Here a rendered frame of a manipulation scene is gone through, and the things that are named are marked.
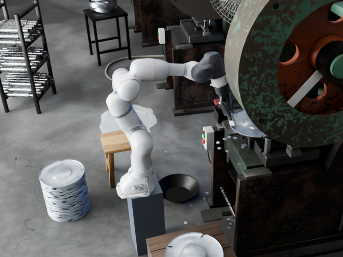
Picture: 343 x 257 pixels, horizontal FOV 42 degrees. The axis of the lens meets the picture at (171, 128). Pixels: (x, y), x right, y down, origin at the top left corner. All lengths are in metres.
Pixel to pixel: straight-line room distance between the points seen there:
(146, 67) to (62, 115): 2.23
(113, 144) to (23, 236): 0.83
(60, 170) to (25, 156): 0.81
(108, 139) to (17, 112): 1.47
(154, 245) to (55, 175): 0.94
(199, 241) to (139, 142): 0.60
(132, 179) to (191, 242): 0.47
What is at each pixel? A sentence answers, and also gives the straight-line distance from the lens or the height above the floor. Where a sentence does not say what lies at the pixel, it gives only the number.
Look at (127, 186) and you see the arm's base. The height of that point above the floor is 0.51.
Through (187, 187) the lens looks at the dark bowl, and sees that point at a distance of 3.23.
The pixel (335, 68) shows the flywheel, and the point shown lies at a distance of 1.85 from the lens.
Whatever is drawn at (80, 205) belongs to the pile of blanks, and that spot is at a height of 0.10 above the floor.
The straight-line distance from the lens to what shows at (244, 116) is 2.54.
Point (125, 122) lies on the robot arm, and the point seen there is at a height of 0.92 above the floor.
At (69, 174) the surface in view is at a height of 0.30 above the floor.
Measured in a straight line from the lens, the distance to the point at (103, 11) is 5.13.
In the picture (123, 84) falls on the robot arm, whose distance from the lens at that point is 2.11.
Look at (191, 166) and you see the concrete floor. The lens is 3.43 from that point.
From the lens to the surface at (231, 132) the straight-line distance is 2.40.
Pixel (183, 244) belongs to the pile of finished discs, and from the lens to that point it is 2.36.
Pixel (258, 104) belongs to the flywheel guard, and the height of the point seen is 1.18.
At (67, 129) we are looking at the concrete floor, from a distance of 4.04.
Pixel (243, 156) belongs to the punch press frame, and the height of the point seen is 0.64.
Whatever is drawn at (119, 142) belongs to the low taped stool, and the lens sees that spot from 3.17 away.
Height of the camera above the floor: 2.08
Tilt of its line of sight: 32 degrees down
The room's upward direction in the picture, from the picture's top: 3 degrees counter-clockwise
